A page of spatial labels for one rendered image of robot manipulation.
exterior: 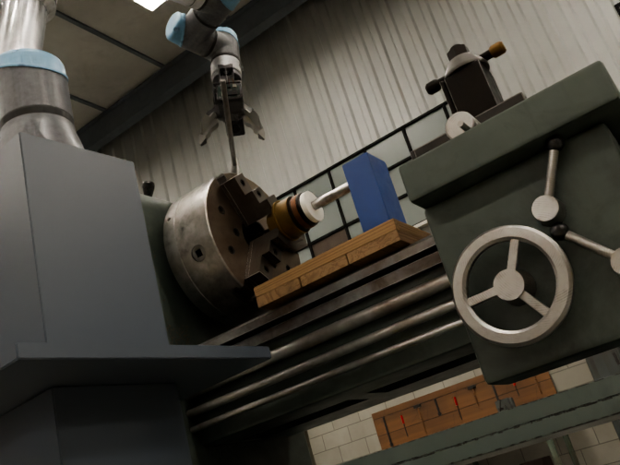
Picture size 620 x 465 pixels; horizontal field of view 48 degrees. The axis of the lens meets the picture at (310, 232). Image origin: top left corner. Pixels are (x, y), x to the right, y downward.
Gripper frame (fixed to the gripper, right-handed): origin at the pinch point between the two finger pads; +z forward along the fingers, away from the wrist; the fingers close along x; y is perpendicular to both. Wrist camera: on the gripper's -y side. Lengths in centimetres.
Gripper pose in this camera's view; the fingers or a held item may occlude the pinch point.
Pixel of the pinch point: (232, 145)
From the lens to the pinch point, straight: 166.2
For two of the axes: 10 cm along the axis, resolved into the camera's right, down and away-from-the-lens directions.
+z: 1.3, 8.3, -5.4
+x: 9.9, -1.0, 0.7
